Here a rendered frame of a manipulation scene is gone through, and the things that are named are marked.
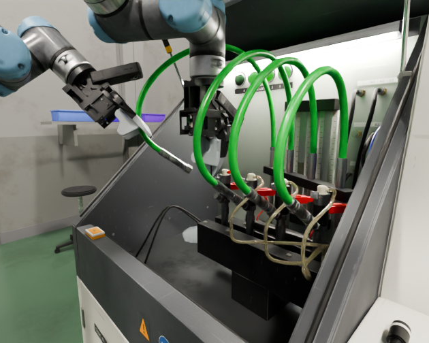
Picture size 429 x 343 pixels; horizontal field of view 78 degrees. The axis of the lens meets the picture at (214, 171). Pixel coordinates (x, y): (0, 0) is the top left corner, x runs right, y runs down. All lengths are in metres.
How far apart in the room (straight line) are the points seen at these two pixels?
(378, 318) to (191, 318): 0.25
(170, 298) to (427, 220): 0.39
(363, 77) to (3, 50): 0.74
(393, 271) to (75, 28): 3.69
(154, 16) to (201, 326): 0.48
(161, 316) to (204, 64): 0.46
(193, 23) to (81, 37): 3.35
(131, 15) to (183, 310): 0.48
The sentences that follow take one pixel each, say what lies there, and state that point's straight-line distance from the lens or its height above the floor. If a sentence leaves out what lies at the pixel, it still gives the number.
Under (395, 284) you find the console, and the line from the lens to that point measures 0.48.
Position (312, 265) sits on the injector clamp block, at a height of 0.98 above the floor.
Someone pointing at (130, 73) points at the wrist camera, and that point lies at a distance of 0.67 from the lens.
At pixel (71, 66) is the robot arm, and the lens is 0.69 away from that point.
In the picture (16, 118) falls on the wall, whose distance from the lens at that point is 3.44.
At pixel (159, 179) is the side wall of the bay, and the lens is 0.89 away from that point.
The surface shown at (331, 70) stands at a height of 1.31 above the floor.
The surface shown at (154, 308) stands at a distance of 0.49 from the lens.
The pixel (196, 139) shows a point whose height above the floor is 1.20.
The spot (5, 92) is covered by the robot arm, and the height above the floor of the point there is 1.29.
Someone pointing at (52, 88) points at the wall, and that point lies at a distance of 3.55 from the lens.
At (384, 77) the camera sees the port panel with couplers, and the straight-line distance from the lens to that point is 0.76.
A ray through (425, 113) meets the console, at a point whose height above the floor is 1.24.
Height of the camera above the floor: 1.22
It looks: 10 degrees down
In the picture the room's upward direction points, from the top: straight up
